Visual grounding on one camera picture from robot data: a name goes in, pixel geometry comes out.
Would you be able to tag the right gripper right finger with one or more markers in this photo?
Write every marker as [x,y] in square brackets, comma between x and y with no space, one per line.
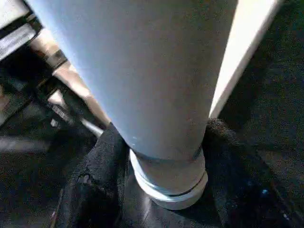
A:
[247,185]

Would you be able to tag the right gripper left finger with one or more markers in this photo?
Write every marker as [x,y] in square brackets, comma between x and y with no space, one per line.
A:
[92,185]

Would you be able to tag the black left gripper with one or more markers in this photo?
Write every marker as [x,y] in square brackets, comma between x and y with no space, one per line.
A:
[28,80]

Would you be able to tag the white plastic table leg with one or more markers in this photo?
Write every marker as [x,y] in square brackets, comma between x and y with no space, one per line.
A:
[147,85]

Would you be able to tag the black mat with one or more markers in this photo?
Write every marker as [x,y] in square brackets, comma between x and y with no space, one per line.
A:
[266,109]

